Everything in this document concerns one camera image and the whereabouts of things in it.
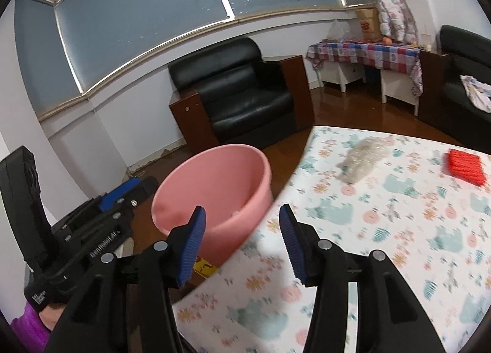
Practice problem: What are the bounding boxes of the person's left forearm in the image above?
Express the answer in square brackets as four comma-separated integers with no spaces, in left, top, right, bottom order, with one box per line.
[10,301,64,344]

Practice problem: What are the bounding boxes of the clear plastic bag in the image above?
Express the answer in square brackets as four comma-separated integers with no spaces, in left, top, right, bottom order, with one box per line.
[326,19,351,41]

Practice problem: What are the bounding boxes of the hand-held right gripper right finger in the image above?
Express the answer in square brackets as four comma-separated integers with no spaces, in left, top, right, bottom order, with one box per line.
[279,203,447,353]

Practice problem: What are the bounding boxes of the white wooden cabinet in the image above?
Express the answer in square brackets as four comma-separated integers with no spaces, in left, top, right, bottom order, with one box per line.
[318,62,367,93]
[380,68,420,116]

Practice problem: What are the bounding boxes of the pink patterned puffer jacket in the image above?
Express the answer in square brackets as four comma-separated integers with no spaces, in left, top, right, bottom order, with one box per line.
[374,0,419,45]

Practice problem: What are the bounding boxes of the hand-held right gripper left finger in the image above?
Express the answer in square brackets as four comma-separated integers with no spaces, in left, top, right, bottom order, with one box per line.
[44,205,207,353]

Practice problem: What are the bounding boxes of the yellow box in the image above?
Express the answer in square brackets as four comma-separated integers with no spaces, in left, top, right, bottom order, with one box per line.
[192,255,219,279]

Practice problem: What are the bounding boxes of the clear plastic wrap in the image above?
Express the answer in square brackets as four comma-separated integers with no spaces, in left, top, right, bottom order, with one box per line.
[335,136,396,185]

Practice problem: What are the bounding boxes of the red ridged plastic piece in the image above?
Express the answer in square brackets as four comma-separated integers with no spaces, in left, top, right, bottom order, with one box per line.
[447,149,486,187]

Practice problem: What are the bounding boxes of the patterned cloth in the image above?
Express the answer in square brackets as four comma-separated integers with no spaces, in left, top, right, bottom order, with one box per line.
[459,75,491,114]

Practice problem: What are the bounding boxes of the black leather sofa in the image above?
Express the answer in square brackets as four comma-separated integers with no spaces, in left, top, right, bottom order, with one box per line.
[418,24,491,154]

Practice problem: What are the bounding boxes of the window with grey blinds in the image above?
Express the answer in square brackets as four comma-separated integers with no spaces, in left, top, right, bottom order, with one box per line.
[13,0,348,121]

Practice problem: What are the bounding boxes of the black leather armchair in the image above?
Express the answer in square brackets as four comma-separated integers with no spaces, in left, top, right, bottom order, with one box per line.
[168,36,316,150]

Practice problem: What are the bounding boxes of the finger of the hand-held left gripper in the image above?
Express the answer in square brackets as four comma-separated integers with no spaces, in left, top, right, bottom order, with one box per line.
[98,178,143,213]
[123,178,159,211]

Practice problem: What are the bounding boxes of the floral tablecloth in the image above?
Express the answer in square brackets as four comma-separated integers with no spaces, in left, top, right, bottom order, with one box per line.
[171,125,491,353]

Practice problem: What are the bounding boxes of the brown paper bag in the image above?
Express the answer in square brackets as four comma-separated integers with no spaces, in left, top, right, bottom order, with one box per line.
[356,6,382,40]

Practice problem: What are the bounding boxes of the checkered tablecloth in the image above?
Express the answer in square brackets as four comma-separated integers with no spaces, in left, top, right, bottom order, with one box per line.
[306,40,424,98]

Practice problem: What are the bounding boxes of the pink plastic bucket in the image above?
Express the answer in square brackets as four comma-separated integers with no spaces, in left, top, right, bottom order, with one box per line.
[151,144,274,265]

